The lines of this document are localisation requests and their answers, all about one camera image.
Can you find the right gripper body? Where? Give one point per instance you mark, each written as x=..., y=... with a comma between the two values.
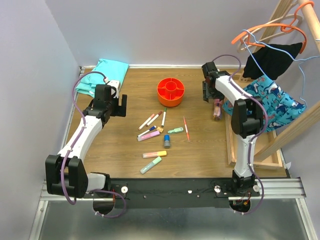
x=214, y=94

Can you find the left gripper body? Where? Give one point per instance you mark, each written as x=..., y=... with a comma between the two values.
x=109, y=105

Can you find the pink glue bottle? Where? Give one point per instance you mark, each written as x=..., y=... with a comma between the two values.
x=217, y=112

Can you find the orange round organizer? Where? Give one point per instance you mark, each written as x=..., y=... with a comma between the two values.
x=170, y=92

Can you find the pink cap white marker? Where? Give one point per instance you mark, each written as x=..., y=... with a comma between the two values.
x=146, y=121

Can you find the pink purple highlighter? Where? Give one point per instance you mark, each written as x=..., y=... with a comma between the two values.
x=148, y=136

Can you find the pink yellow highlighter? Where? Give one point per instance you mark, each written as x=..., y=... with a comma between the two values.
x=154, y=154

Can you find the green highlighter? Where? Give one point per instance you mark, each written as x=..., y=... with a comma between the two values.
x=151, y=165

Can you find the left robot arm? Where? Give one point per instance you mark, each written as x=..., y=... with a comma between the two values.
x=65, y=172

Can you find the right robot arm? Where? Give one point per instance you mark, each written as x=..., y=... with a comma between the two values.
x=247, y=122

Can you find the orange thin pen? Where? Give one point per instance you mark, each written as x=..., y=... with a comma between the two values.
x=186, y=129

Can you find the teal folded cloth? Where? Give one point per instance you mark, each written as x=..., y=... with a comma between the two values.
x=113, y=71

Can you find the blue cap whiteboard marker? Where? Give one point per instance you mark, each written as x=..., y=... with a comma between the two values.
x=147, y=131

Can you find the green correction tape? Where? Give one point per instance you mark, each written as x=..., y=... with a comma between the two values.
x=176, y=130

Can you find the brown cap white marker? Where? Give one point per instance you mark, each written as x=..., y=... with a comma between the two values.
x=154, y=118

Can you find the green cap white marker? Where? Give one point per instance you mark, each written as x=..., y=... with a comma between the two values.
x=164, y=117

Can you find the small tan eraser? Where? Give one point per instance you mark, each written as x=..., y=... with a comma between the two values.
x=160, y=129

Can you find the black cloth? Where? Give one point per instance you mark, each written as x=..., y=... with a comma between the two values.
x=271, y=62

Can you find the shark pattern blue cloth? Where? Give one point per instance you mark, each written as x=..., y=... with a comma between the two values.
x=280, y=107

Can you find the orange hanger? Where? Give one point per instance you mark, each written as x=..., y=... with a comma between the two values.
x=304, y=8

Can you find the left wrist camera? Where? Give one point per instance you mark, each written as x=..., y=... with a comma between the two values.
x=115, y=87

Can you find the blue wire hanger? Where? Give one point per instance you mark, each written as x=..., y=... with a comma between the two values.
x=300, y=61

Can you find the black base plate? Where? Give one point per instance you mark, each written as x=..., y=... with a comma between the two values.
x=168, y=193

